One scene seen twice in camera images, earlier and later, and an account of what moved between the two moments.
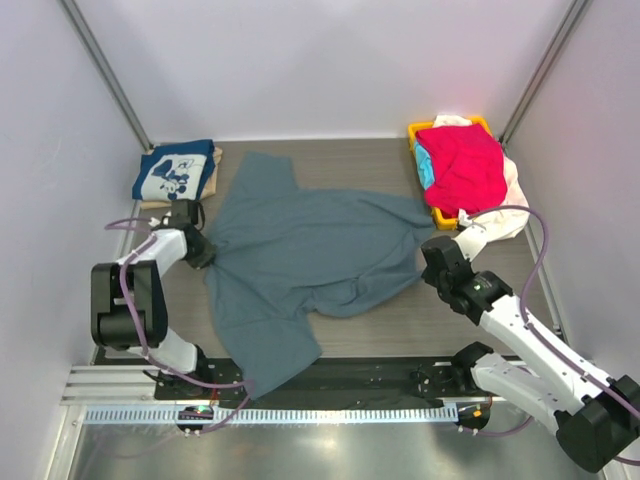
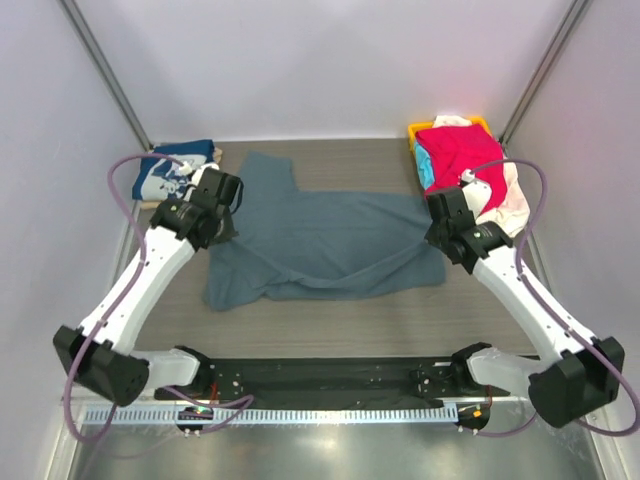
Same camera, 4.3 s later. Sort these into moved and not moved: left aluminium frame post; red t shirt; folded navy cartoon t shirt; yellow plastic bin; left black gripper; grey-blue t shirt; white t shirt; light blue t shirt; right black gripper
Moved: left black gripper; right black gripper; grey-blue t shirt
Not moved: yellow plastic bin; left aluminium frame post; light blue t shirt; red t shirt; white t shirt; folded navy cartoon t shirt
